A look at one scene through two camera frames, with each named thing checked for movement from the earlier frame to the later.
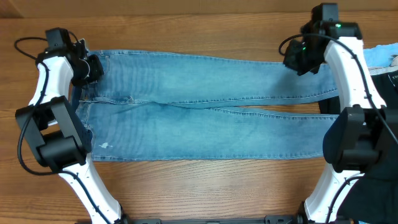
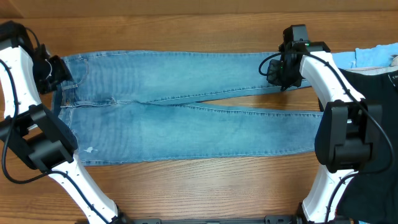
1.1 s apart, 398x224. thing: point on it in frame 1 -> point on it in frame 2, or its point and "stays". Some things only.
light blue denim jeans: [153, 105] stays
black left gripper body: [90, 70] -> [47, 71]
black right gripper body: [308, 57] -> [284, 74]
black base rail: [268, 219] stays
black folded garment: [374, 198] stays
